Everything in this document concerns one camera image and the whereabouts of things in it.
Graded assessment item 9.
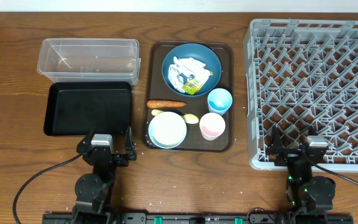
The black waste tray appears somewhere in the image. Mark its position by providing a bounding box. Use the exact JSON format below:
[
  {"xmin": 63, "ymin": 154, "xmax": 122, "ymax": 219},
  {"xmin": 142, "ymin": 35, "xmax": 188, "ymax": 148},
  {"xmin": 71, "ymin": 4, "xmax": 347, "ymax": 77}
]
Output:
[{"xmin": 44, "ymin": 82, "xmax": 132, "ymax": 136}]

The dark brown serving tray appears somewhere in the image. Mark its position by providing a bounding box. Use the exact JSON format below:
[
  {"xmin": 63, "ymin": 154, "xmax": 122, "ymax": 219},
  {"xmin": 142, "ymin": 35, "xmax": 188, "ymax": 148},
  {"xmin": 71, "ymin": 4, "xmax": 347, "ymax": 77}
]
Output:
[{"xmin": 145, "ymin": 41, "xmax": 234, "ymax": 152}]

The white tissue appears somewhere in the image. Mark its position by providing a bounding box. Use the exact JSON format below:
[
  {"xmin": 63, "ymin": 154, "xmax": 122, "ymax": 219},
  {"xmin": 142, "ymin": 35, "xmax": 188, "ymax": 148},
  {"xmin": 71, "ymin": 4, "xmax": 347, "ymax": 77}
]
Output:
[{"xmin": 168, "ymin": 57, "xmax": 214, "ymax": 94}]

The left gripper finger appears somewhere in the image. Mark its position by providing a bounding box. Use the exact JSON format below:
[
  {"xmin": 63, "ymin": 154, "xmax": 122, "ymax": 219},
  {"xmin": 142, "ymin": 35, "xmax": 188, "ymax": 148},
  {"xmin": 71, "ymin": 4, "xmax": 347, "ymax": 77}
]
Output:
[
  {"xmin": 124, "ymin": 126, "xmax": 137, "ymax": 161},
  {"xmin": 77, "ymin": 129, "xmax": 94, "ymax": 149}
]

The left black cable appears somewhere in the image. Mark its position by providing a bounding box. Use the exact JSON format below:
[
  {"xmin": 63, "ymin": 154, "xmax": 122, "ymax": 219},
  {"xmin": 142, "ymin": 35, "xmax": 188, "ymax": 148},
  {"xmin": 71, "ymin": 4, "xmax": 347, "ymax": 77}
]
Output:
[{"xmin": 12, "ymin": 152, "xmax": 84, "ymax": 224}]

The light blue bowl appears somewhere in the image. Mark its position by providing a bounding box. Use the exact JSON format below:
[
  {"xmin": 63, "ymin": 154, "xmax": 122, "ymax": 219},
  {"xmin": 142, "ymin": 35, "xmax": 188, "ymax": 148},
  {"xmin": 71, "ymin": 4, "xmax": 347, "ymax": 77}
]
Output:
[{"xmin": 148, "ymin": 111, "xmax": 187, "ymax": 149}]

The dark blue plate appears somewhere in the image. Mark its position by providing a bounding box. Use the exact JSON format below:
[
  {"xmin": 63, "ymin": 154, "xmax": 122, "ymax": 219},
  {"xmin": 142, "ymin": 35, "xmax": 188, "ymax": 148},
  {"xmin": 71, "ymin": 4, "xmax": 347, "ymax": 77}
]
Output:
[{"xmin": 161, "ymin": 43, "xmax": 222, "ymax": 97}]

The light blue cup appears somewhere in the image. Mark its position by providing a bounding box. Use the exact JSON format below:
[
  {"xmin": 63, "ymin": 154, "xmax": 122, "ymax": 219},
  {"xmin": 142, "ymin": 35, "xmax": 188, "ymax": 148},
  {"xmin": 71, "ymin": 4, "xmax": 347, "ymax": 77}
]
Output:
[{"xmin": 207, "ymin": 88, "xmax": 233, "ymax": 116}]

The pink cup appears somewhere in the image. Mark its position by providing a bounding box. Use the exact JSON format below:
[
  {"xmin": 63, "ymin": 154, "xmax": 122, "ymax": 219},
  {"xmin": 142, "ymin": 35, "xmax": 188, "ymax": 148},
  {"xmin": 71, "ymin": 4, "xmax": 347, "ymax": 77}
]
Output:
[{"xmin": 199, "ymin": 113, "xmax": 226, "ymax": 141}]

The grey dishwasher rack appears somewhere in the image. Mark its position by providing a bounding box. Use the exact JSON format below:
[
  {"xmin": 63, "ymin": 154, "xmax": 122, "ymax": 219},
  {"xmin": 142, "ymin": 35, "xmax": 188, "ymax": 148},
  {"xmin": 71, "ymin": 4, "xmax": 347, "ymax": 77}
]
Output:
[{"xmin": 244, "ymin": 19, "xmax": 358, "ymax": 172}]

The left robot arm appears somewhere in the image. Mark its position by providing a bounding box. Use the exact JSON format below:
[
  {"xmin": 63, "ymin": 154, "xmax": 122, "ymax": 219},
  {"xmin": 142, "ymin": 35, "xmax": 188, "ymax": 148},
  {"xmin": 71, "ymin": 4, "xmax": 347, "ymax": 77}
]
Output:
[{"xmin": 69, "ymin": 126, "xmax": 137, "ymax": 224}]

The clear plastic bin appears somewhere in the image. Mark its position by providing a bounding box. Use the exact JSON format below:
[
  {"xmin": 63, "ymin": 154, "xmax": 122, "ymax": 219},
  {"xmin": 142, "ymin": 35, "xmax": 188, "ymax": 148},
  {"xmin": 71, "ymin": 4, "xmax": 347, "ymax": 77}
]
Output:
[{"xmin": 37, "ymin": 38, "xmax": 141, "ymax": 85}]

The pile of rice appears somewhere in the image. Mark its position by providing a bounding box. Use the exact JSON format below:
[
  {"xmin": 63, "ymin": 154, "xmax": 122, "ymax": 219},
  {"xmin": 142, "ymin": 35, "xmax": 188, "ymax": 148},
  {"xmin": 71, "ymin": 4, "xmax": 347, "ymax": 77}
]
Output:
[{"xmin": 153, "ymin": 113, "xmax": 185, "ymax": 147}]

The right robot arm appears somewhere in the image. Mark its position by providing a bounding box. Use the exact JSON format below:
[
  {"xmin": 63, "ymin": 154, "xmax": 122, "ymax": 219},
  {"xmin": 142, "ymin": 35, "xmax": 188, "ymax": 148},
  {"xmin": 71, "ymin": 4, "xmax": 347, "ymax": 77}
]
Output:
[{"xmin": 266, "ymin": 126, "xmax": 336, "ymax": 223}]

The orange carrot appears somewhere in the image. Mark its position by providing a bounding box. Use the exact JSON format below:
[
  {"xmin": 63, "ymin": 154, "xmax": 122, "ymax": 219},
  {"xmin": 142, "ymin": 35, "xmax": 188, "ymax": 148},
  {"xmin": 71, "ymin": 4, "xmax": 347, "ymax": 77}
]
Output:
[{"xmin": 147, "ymin": 100, "xmax": 186, "ymax": 109}]

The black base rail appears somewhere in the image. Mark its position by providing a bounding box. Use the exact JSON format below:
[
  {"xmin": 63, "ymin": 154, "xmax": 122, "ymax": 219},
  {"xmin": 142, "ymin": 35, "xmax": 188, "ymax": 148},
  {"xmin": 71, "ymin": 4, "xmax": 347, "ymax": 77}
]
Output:
[{"xmin": 41, "ymin": 212, "xmax": 354, "ymax": 224}]

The yellow plastic spoon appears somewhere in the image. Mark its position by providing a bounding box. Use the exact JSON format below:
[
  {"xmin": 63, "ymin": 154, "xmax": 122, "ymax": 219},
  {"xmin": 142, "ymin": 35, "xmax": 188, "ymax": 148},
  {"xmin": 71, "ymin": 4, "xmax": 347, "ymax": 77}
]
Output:
[{"xmin": 151, "ymin": 109, "xmax": 199, "ymax": 124}]

